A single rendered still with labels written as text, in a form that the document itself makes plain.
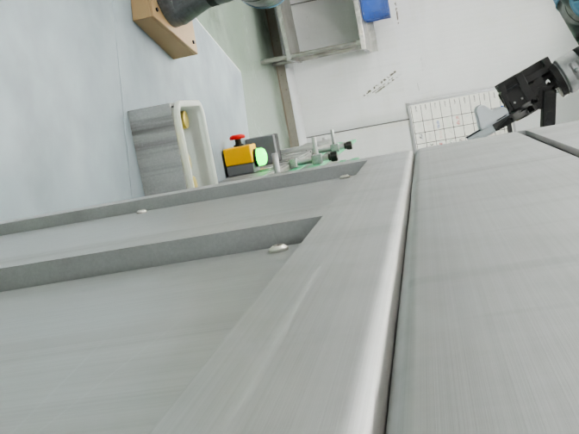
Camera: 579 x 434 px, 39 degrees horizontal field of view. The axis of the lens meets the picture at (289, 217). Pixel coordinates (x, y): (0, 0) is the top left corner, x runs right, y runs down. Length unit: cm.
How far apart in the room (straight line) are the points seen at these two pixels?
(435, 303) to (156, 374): 7
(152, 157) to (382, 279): 126
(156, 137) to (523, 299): 130
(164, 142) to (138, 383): 126
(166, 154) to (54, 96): 31
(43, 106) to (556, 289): 104
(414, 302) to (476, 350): 4
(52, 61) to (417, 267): 105
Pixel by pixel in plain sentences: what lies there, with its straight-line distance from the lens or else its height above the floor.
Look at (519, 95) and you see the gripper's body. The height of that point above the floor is 144.
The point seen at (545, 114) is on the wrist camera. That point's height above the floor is 148.
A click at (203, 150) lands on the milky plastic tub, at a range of 161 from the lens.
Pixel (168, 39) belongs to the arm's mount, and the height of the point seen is 78.
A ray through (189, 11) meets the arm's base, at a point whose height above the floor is 84.
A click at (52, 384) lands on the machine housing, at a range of 24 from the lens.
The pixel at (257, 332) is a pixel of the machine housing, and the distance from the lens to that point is 20.
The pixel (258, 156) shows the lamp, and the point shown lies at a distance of 205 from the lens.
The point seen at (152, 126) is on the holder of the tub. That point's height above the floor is 79.
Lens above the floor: 125
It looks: 10 degrees down
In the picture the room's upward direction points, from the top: 81 degrees clockwise
